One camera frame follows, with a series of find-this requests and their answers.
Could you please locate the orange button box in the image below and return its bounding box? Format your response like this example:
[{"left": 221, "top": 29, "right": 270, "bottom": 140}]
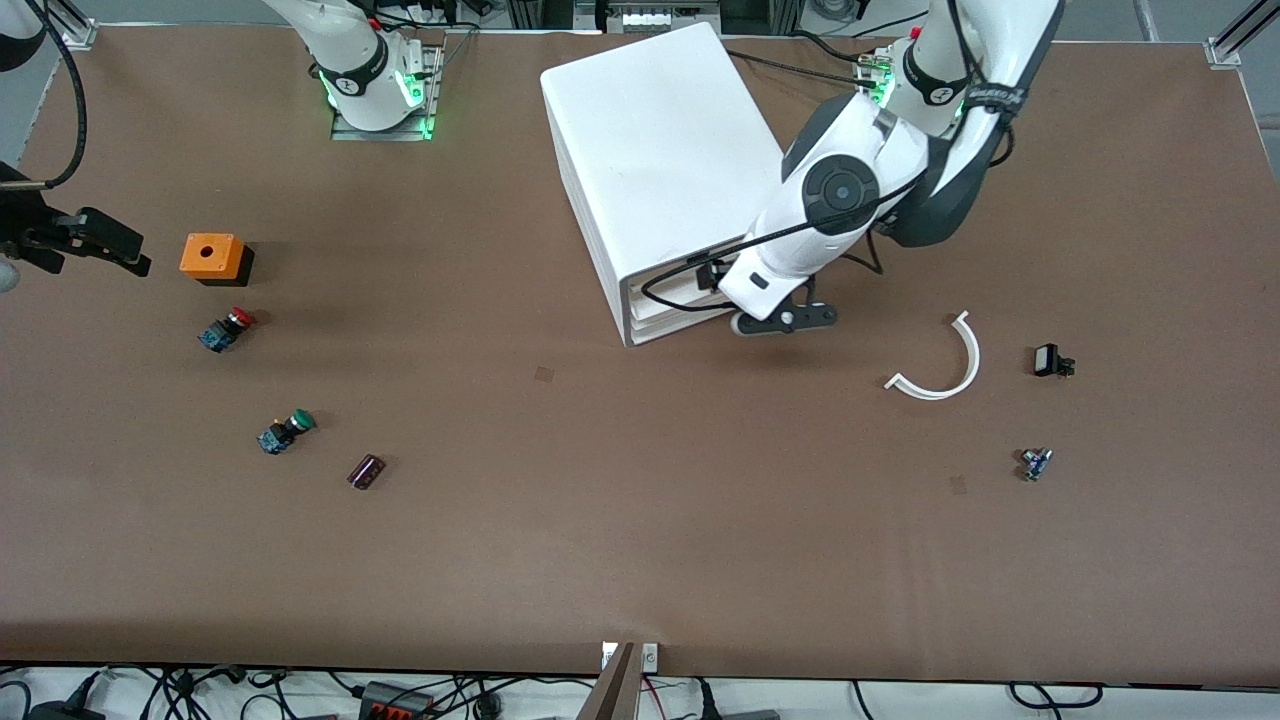
[{"left": 180, "top": 233, "right": 255, "bottom": 288}]

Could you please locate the red push button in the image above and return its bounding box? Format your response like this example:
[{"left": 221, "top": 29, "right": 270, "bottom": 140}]
[{"left": 198, "top": 308, "right": 257, "bottom": 353}]

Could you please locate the green push button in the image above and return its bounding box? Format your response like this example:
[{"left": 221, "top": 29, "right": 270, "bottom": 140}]
[{"left": 258, "top": 409, "right": 317, "bottom": 456}]

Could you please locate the brown table cover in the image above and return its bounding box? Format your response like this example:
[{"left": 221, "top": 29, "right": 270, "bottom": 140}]
[{"left": 0, "top": 22, "right": 1280, "bottom": 691}]

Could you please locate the white background device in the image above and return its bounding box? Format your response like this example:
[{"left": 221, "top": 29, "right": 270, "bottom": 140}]
[{"left": 575, "top": 0, "right": 723, "bottom": 36}]

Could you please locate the white curved plastic strip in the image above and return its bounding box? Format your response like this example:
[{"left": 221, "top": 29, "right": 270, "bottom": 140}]
[{"left": 885, "top": 311, "right": 981, "bottom": 401}]

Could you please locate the black orange power strip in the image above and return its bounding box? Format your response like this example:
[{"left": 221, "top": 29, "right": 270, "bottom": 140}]
[{"left": 358, "top": 682, "right": 436, "bottom": 720}]

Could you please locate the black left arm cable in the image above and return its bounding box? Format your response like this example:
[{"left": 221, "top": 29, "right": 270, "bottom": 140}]
[{"left": 640, "top": 0, "right": 1031, "bottom": 316}]

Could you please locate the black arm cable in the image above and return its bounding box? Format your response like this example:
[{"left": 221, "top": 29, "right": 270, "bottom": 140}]
[
  {"left": 0, "top": 0, "right": 91, "bottom": 189},
  {"left": 640, "top": 0, "right": 1031, "bottom": 316}
]

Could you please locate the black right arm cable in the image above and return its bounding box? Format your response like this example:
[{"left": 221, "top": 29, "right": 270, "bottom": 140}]
[{"left": 0, "top": 0, "right": 91, "bottom": 189}]

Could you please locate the aluminium frame profile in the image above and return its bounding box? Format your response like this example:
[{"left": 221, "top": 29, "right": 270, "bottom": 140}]
[
  {"left": 1205, "top": 0, "right": 1280, "bottom": 69},
  {"left": 40, "top": 0, "right": 98, "bottom": 51}
]

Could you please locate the black cable on table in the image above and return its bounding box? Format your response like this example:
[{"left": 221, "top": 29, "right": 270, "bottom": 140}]
[{"left": 725, "top": 48, "right": 871, "bottom": 89}]

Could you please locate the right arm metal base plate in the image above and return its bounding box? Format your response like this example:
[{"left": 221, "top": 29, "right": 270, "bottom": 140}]
[{"left": 330, "top": 45, "right": 443, "bottom": 141}]

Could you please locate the black cable loop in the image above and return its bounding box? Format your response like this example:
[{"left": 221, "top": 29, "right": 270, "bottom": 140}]
[{"left": 1008, "top": 682, "right": 1104, "bottom": 711}]

